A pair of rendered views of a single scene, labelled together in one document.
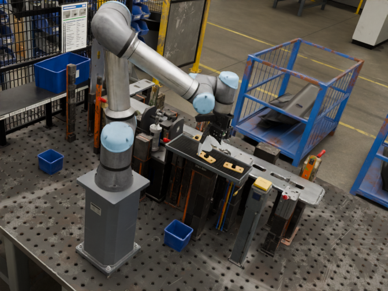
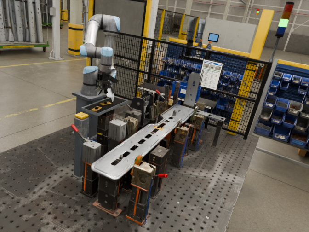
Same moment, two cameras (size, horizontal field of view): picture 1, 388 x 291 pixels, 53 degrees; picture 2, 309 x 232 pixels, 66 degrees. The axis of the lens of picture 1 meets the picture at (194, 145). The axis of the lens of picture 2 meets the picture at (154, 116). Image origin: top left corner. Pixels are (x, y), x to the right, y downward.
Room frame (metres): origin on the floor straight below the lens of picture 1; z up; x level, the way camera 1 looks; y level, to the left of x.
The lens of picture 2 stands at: (1.69, -1.68, 1.79)
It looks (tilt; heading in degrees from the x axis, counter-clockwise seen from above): 22 degrees down; 87
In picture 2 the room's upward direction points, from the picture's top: 9 degrees clockwise
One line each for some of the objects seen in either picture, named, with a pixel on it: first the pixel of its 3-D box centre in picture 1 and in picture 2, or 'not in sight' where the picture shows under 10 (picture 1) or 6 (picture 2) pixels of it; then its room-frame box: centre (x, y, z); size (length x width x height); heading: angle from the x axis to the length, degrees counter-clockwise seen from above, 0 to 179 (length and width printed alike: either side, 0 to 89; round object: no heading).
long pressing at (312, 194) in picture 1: (200, 140); (157, 129); (1.83, -0.03, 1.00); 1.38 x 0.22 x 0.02; 65
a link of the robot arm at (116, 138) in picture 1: (116, 143); (91, 74); (1.22, 0.28, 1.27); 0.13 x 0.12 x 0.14; 8
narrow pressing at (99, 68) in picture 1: (97, 64); (191, 89); (2.15, 0.65, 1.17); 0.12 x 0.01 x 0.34; 155
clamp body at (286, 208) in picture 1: (280, 222); (90, 169); (1.43, -0.47, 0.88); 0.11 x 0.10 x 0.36; 155
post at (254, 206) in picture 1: (248, 225); (80, 147); (1.32, -0.31, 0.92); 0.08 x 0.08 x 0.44; 65
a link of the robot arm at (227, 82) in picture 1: (226, 87); (106, 56); (1.40, -0.08, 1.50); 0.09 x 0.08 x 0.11; 98
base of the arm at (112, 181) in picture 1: (114, 170); (89, 87); (1.22, 0.28, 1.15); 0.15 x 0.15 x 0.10
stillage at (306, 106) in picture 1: (296, 99); not in sight; (3.95, -0.98, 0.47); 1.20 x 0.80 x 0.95; 149
